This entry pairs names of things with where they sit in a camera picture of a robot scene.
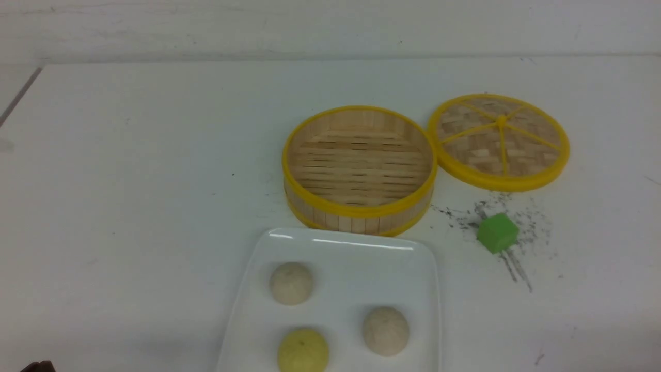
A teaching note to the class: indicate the white steamed bun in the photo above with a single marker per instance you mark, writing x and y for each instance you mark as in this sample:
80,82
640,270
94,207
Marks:
291,283

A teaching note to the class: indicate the yellow steamed bun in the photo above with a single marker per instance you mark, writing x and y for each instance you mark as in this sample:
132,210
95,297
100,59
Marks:
303,349

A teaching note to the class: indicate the white rectangular plate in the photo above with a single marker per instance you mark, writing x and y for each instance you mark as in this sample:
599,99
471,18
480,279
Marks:
352,275

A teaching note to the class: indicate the beige steamed bun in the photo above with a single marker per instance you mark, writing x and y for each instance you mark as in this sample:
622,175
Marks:
385,331

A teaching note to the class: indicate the bamboo steamer basket yellow rim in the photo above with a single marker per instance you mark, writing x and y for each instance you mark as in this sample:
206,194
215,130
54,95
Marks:
359,169

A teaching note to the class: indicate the bamboo steamer lid yellow rim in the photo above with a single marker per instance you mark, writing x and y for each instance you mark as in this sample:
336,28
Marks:
498,143

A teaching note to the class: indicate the green cube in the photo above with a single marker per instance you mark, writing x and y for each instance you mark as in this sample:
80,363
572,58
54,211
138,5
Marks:
498,233

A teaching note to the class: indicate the dark object at bottom left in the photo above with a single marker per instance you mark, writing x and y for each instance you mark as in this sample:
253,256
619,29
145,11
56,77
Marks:
42,366

